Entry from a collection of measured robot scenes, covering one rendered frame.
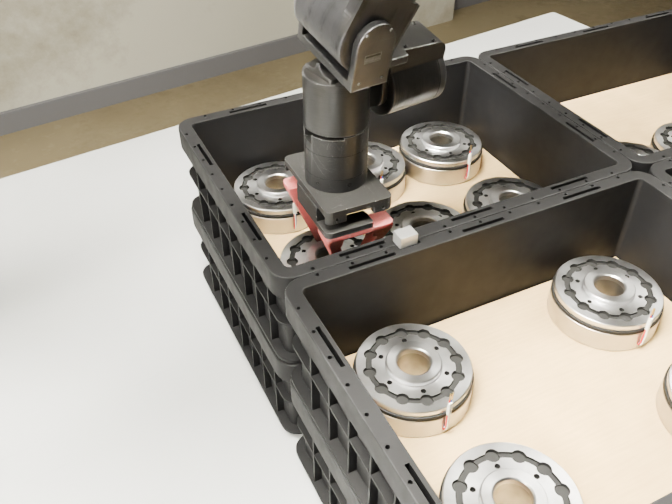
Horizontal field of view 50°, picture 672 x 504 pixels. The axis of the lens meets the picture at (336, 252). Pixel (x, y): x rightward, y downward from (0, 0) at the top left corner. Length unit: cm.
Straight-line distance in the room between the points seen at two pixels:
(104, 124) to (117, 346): 198
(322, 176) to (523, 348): 25
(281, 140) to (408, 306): 30
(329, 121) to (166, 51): 238
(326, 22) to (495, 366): 34
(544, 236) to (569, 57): 41
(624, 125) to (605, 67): 11
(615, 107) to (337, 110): 61
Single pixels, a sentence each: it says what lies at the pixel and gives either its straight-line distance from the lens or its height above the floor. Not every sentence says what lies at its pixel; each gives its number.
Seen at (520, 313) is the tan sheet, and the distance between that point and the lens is 73.
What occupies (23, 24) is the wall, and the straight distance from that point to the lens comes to 277.
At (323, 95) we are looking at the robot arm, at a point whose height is 106.
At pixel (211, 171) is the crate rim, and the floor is 93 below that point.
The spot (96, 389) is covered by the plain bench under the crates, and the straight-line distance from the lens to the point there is 85.
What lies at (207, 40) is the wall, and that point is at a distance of 302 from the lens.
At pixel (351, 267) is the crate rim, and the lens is 61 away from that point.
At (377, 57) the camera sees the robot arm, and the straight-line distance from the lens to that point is 56.
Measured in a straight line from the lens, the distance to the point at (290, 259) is 72.
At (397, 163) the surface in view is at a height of 86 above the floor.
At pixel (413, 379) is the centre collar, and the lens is 61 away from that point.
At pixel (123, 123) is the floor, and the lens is 280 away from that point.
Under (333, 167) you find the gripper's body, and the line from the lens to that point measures 62.
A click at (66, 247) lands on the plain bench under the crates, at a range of 106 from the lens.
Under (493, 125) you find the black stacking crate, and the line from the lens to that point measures 95.
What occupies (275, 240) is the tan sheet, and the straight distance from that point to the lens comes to 80.
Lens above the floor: 133
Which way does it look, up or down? 40 degrees down
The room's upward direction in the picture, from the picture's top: straight up
